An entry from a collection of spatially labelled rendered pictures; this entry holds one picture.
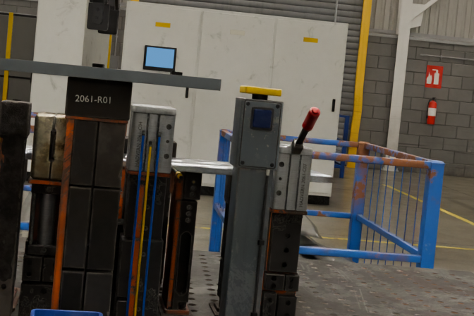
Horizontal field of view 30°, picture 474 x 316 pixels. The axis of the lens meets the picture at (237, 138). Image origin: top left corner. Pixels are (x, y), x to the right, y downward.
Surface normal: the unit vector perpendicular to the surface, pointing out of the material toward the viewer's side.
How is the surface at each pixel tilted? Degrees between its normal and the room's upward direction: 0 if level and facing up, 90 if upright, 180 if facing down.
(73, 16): 90
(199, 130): 90
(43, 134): 90
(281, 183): 90
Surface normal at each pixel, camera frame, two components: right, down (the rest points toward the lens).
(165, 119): 0.16, 0.07
